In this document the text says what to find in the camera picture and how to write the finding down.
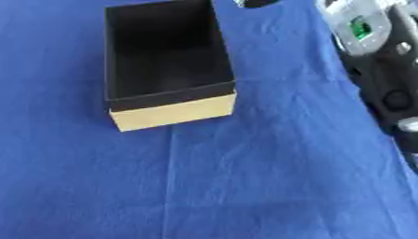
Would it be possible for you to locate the tan cardboard box black inside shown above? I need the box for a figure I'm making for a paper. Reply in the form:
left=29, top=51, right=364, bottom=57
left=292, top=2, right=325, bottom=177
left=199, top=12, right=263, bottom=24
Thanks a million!
left=103, top=0, right=239, bottom=133

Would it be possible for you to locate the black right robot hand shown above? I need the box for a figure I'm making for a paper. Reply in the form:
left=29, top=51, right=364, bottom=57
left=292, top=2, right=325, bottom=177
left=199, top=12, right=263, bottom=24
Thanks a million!
left=231, top=0, right=283, bottom=9

